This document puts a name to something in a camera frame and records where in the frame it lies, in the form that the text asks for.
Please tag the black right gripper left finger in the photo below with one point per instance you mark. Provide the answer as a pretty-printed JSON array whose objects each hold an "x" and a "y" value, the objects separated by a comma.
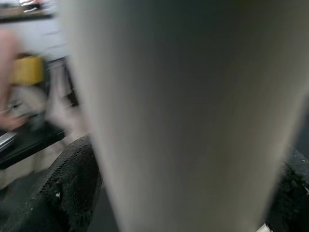
[{"x": 67, "y": 193}]

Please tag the yellow box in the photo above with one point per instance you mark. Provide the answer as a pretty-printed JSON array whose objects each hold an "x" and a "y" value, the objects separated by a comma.
[{"x": 27, "y": 70}]

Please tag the white plastic table leg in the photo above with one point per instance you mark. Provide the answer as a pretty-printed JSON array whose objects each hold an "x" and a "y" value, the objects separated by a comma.
[{"x": 193, "y": 108}]

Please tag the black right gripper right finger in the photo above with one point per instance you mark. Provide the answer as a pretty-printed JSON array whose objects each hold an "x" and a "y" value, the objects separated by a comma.
[{"x": 294, "y": 198}]

